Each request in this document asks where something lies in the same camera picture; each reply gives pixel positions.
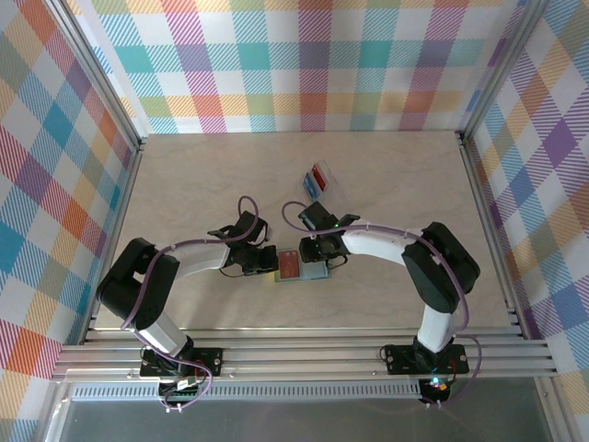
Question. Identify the aluminium frame cross rail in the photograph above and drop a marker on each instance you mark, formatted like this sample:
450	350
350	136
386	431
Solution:
299	357

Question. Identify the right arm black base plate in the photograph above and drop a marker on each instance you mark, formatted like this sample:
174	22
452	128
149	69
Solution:
400	361

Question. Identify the aluminium frame post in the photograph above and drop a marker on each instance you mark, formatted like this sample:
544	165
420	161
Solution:
504	69
99	78

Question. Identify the grey metal bottom panel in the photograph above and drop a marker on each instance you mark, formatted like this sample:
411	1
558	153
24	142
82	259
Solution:
299	421

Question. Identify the red credit card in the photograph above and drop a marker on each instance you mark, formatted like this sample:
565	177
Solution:
290	266
319	176

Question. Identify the aluminium frame side rail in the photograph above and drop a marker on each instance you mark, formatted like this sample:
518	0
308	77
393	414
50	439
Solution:
112	239
488	221

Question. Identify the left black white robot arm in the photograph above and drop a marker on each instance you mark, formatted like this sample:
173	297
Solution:
133	294

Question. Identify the clear acrylic card stand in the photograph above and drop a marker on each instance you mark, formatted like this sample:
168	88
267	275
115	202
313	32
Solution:
331	182

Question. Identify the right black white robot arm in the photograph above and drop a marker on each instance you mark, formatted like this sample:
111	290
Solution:
437	271

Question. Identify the green card holder wallet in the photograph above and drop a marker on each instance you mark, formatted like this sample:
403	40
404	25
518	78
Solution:
315	272

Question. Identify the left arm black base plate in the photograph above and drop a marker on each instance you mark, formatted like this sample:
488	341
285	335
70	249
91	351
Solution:
207	361

